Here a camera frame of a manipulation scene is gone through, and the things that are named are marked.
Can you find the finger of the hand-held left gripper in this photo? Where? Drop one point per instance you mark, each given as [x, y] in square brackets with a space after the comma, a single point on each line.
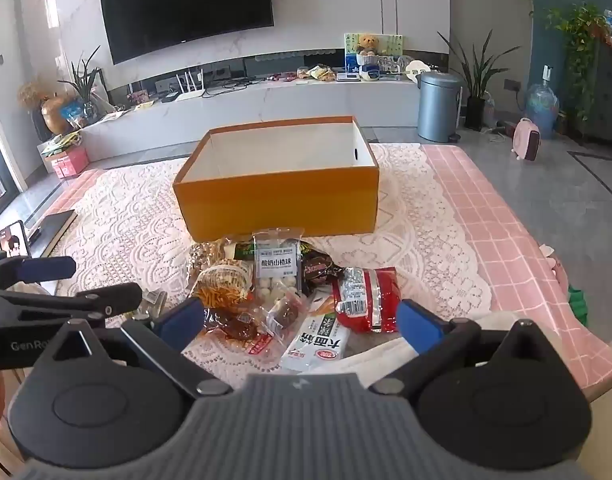
[111, 300]
[46, 268]

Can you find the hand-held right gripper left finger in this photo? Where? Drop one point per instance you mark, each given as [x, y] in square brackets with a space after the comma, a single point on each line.
[181, 321]

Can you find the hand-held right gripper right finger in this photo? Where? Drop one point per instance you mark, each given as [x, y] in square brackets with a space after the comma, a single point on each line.
[418, 325]

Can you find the orange crispy snack packet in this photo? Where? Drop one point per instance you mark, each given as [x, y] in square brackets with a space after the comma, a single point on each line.
[221, 285]

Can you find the clear packet of white balls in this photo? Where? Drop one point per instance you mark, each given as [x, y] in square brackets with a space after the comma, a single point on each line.
[276, 262]

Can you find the orange cardboard box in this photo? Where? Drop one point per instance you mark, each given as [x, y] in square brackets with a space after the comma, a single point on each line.
[276, 200]

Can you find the small grey metal object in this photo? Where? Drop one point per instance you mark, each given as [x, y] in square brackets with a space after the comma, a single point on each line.
[154, 304]

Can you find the dark notebook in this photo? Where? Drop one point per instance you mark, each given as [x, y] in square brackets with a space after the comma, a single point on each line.
[51, 230]

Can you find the smartphone with lit screen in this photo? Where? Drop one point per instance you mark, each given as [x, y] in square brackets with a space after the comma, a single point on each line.
[13, 242]

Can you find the red snack packet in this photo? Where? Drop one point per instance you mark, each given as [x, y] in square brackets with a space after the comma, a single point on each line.
[371, 300]

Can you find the brown braised meat packet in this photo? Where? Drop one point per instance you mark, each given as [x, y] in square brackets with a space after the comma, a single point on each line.
[236, 327]

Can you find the white lace tablecloth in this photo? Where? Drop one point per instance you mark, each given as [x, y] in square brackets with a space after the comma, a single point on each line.
[111, 220]

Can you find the small clear packet red fruit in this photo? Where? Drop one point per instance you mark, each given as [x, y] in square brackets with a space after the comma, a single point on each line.
[286, 311]

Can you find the pink gift box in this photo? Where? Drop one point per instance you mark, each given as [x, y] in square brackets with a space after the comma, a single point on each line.
[71, 162]

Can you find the white and green snack packet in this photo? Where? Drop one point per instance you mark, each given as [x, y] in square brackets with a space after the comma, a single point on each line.
[311, 345]

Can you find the dark brown snack packet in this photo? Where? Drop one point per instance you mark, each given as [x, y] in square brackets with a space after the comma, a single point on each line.
[318, 265]

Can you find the golden vase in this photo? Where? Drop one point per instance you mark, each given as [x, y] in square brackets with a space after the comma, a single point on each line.
[53, 115]

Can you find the green plant in glass vase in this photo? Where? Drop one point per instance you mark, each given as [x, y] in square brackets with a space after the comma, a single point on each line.
[86, 95]

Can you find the pink space heater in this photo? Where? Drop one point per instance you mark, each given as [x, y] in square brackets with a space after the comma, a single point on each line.
[526, 140]

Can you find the grey pedal trash can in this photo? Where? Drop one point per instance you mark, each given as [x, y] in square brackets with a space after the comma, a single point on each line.
[438, 105]

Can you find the potted snake plant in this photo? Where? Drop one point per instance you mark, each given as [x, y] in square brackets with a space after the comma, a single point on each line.
[474, 110]

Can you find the white router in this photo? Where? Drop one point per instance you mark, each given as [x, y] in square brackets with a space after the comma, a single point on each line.
[188, 91]

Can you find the white television stand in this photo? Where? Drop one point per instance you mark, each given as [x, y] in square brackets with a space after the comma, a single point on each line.
[286, 105]

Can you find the blue water bottle with pump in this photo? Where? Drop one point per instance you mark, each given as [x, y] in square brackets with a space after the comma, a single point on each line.
[541, 105]

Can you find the white round plate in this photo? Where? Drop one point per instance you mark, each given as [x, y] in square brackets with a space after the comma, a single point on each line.
[418, 70]

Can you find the pile of snack bags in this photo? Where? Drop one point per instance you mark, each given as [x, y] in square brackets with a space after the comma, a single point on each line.
[316, 73]

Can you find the brown teddy bear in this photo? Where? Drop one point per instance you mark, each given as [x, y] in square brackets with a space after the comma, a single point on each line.
[367, 44]

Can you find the black television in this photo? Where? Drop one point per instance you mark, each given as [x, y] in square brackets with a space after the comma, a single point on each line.
[186, 5]

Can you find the blue-grey cabinet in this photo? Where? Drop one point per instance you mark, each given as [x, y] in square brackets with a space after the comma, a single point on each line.
[608, 95]

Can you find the trailing pothos plant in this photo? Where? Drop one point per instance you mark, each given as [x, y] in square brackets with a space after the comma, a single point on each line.
[576, 35]

